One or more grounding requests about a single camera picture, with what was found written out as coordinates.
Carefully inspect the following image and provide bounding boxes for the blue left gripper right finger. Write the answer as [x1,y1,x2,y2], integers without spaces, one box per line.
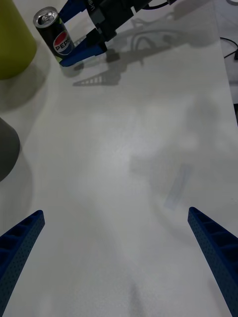
[187,207,238,317]

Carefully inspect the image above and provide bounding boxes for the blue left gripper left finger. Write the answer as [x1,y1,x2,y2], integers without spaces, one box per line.
[0,210,46,317]

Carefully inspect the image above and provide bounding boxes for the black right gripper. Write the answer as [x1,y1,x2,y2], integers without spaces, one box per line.
[58,0,150,68]

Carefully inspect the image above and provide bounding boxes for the yellow-green plastic bin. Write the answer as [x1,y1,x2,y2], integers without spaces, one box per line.
[0,0,38,80]

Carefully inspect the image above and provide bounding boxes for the grey plastic bin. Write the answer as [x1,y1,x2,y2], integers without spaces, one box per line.
[0,116,21,183]

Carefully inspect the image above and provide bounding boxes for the black cable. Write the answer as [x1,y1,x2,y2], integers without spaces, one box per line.
[220,36,238,60]

